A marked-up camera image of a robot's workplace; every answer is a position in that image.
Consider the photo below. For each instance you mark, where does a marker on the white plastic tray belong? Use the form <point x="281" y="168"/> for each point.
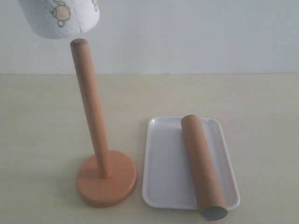
<point x="167" y="181"/>

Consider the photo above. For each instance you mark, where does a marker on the printed white paper towel roll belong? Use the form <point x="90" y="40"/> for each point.
<point x="59" y="19"/>

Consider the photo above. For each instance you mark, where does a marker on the brown cardboard tube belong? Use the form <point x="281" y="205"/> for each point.
<point x="209" y="195"/>

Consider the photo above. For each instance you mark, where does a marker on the wooden paper towel holder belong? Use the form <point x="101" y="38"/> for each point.
<point x="108" y="177"/>

